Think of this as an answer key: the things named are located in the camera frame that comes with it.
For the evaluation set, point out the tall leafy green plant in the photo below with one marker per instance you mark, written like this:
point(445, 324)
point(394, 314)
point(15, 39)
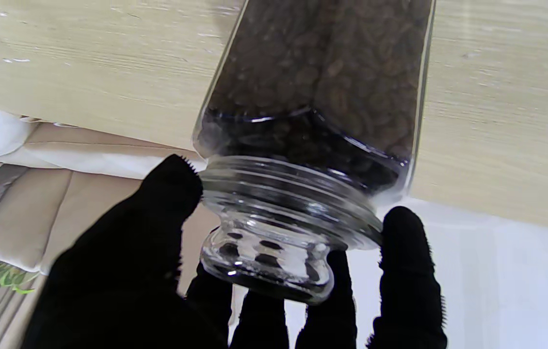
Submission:
point(7, 278)

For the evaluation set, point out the beige sofa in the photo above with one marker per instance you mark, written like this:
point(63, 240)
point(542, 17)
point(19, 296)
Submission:
point(70, 203)

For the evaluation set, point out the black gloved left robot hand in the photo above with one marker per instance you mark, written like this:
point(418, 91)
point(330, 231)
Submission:
point(123, 281)

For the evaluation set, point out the glass jar of coffee beans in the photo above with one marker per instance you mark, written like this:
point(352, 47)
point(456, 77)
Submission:
point(322, 72)

